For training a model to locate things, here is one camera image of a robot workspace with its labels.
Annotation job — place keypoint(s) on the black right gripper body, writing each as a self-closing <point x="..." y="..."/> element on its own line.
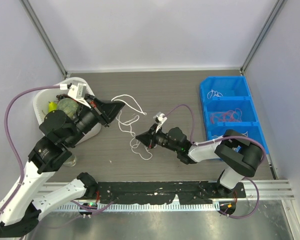
<point x="162" y="139"/>

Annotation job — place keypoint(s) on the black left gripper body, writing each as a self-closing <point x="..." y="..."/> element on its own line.
<point x="85" y="120"/>

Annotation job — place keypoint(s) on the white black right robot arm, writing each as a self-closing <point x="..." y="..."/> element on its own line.
<point x="242" y="154"/>

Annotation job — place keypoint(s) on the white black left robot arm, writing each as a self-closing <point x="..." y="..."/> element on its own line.
<point x="20" y="210"/>

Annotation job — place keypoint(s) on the green melon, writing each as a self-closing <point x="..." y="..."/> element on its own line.
<point x="68" y="106"/>

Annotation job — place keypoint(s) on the green yellow pear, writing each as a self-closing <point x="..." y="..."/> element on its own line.
<point x="52" y="106"/>

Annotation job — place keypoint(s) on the clear glass jar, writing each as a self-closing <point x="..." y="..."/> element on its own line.
<point x="71" y="161"/>

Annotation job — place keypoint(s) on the dark purple grape bunch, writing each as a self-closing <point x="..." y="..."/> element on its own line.
<point x="61" y="96"/>

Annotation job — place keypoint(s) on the white plastic fruit basket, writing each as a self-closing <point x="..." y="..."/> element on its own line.
<point x="44" y="97"/>

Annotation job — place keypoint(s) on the blue plastic divided bin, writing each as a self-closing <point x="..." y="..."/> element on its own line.
<point x="227" y="103"/>

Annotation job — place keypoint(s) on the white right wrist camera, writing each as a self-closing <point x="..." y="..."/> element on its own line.
<point x="160" y="118"/>

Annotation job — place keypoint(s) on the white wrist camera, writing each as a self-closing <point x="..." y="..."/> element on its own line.
<point x="76" y="91"/>
<point x="160" y="118"/>

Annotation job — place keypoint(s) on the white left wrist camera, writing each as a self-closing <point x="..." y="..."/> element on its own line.
<point x="76" y="91"/>

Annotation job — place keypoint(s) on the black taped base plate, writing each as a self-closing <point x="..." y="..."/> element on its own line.
<point x="162" y="192"/>

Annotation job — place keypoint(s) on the white slotted cable duct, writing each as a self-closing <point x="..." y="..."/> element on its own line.
<point x="175" y="206"/>

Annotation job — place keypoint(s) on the left aluminium frame post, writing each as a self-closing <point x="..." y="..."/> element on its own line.
<point x="43" y="35"/>

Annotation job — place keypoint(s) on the aluminium corner frame post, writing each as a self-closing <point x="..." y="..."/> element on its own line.
<point x="270" y="20"/>

